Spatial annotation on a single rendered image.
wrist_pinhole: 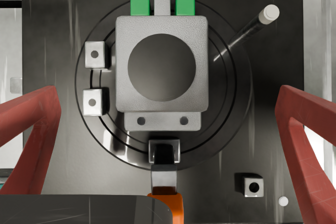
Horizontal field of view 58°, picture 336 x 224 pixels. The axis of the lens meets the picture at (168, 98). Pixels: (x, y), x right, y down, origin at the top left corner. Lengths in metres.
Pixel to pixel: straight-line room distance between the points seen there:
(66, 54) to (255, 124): 0.17
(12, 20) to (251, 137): 0.26
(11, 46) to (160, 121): 0.22
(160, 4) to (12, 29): 0.20
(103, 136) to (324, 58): 0.21
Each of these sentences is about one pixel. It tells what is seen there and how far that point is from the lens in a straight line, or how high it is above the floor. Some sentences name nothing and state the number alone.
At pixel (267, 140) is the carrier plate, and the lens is 0.27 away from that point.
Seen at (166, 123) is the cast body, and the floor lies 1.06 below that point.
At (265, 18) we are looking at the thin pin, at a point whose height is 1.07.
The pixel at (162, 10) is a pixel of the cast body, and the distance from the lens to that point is 0.19.
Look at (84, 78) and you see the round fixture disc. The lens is 0.24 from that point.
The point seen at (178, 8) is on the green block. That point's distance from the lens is 0.19.
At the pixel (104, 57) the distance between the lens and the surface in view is 0.23.
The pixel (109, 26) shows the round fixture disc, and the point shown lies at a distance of 0.25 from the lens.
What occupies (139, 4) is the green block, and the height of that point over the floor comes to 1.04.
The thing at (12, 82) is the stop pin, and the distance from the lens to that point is 0.29.
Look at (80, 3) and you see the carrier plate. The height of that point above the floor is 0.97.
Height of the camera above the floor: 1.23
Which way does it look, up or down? 89 degrees down
